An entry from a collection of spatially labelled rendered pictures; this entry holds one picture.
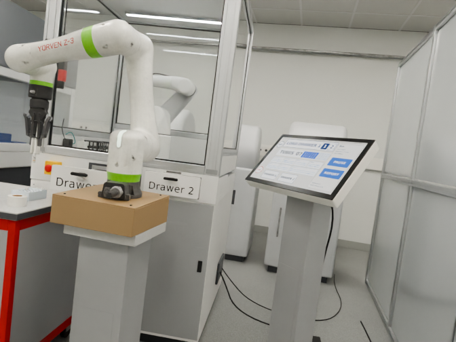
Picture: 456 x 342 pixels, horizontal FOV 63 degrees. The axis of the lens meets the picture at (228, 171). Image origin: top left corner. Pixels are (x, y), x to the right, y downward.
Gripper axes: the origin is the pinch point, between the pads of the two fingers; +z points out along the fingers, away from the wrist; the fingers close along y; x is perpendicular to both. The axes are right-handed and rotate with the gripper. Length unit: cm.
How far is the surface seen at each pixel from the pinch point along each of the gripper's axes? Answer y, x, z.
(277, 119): 92, 355, -54
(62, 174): 13.0, 1.4, 10.9
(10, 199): 3.9, -17.1, 20.8
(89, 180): 26.0, 1.8, 11.5
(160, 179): 47, 35, 10
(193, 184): 64, 35, 11
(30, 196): 1.6, -2.5, 21.8
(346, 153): 131, 3, -14
